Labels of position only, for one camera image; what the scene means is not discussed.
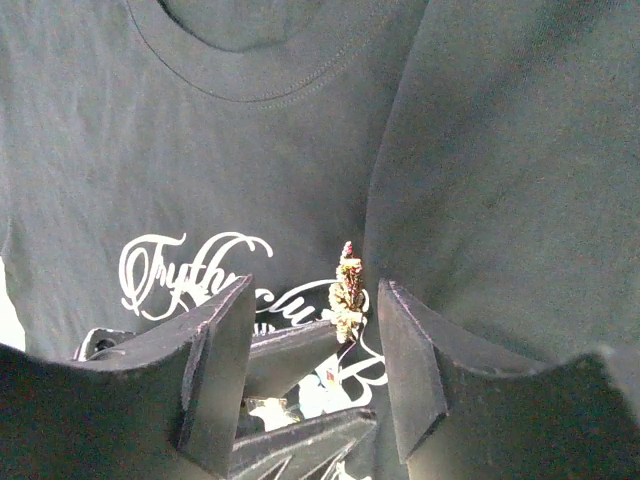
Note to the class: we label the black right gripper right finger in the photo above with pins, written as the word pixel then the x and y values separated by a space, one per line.
pixel 464 408

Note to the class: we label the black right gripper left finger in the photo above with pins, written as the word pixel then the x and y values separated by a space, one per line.
pixel 163 405

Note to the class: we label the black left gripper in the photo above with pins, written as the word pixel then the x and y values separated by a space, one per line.
pixel 102 344

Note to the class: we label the black floral print t-shirt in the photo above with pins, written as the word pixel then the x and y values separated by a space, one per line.
pixel 484 155

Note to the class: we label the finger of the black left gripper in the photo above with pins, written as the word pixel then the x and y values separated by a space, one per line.
pixel 279 360
pixel 310 449

